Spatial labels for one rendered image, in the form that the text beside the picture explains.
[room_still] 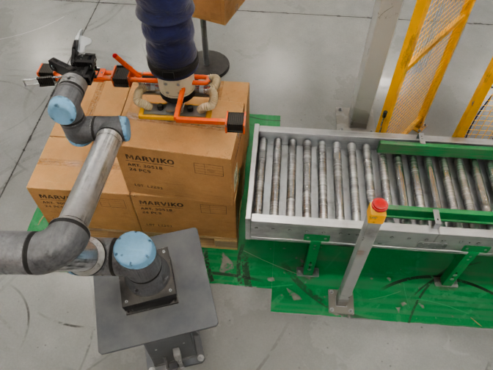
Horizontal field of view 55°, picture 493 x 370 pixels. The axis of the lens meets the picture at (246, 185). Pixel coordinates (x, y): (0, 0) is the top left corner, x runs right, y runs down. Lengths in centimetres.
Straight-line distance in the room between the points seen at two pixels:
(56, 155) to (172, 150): 92
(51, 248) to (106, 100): 205
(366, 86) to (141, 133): 174
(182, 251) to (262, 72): 234
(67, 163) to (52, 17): 249
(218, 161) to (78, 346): 136
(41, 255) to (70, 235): 9
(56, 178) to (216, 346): 133
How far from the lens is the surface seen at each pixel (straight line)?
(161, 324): 209
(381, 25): 321
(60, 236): 133
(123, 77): 228
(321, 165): 279
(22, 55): 483
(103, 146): 161
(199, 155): 230
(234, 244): 300
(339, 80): 420
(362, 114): 369
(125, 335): 210
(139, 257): 182
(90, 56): 184
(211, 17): 368
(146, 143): 239
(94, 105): 326
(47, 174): 295
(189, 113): 222
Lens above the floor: 268
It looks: 53 degrees down
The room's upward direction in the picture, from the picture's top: straight up
